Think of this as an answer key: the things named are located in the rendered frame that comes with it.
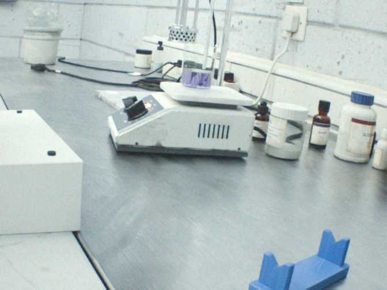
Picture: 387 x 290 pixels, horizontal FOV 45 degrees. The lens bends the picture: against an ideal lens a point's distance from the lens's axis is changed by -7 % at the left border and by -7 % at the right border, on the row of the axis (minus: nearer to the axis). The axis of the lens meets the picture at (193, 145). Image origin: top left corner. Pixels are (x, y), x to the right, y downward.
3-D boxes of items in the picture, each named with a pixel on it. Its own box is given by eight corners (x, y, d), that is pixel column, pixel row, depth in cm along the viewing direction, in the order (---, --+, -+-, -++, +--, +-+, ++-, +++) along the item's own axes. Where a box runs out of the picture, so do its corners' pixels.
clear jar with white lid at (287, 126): (287, 149, 83) (294, 103, 81) (307, 160, 77) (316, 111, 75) (257, 149, 80) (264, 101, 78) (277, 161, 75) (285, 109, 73)
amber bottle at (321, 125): (306, 142, 90) (314, 98, 88) (323, 145, 90) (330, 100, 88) (310, 147, 87) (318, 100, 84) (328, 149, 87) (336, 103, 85)
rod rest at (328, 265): (278, 312, 34) (288, 270, 33) (245, 293, 36) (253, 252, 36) (348, 275, 41) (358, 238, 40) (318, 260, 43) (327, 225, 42)
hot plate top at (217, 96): (174, 100, 69) (174, 94, 69) (158, 86, 80) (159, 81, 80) (254, 106, 72) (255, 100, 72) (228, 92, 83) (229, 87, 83)
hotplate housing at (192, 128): (114, 153, 68) (119, 96, 66) (106, 130, 81) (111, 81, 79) (264, 160, 74) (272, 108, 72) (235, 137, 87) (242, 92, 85)
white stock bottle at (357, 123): (326, 153, 83) (337, 88, 80) (348, 152, 87) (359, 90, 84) (353, 165, 78) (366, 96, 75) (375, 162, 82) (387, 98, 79)
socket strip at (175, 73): (222, 96, 131) (224, 80, 130) (161, 73, 165) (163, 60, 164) (239, 97, 134) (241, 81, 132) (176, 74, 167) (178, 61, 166)
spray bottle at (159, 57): (150, 70, 171) (153, 40, 169) (159, 71, 173) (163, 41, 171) (155, 72, 168) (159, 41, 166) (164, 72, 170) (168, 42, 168)
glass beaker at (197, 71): (188, 94, 73) (194, 39, 71) (171, 87, 77) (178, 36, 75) (222, 95, 76) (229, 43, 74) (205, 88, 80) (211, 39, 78)
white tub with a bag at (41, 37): (21, 65, 152) (27, -1, 146) (18, 60, 164) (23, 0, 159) (63, 66, 158) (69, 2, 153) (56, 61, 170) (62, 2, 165)
